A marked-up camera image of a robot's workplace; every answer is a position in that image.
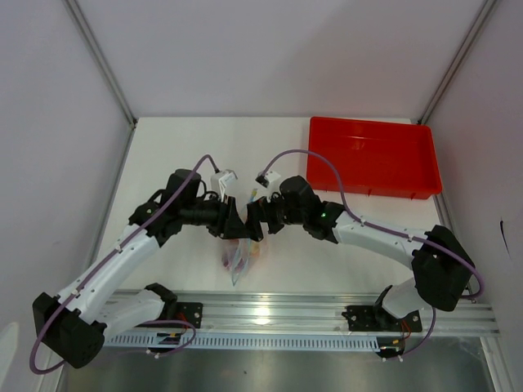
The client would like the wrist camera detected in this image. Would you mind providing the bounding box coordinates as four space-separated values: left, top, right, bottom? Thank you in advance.
210 169 238 202
254 171 282 200

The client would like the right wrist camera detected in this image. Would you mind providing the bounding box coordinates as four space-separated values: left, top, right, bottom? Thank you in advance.
254 171 282 200

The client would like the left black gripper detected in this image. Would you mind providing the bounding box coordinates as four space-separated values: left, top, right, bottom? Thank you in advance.
181 192 251 240

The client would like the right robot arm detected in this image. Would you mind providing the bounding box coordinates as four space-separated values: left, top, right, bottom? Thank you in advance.
246 176 475 330

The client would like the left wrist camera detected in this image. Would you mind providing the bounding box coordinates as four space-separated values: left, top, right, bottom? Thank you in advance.
210 169 238 202

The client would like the clear zip top bag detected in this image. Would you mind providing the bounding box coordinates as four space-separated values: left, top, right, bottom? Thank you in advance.
220 186 270 287

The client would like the red plastic tray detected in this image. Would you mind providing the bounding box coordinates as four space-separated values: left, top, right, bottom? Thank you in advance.
308 117 442 200

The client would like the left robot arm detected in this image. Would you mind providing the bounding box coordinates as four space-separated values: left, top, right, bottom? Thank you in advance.
32 169 247 368

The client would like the white slotted cable duct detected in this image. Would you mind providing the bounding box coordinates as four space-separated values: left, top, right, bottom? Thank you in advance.
105 331 400 353

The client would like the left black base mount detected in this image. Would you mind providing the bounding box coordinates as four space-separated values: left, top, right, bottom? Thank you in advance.
159 302 203 329

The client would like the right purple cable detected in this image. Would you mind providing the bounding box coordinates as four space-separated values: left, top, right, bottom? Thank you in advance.
259 149 487 360

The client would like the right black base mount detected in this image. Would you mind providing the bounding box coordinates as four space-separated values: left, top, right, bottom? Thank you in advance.
342 305 422 332

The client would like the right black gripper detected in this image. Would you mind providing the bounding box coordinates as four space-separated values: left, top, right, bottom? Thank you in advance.
245 188 306 243

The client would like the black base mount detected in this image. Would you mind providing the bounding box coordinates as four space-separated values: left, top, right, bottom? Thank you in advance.
159 302 203 329
342 305 422 332

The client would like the aluminium rail frame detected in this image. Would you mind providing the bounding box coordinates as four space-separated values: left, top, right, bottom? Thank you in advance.
52 290 502 340

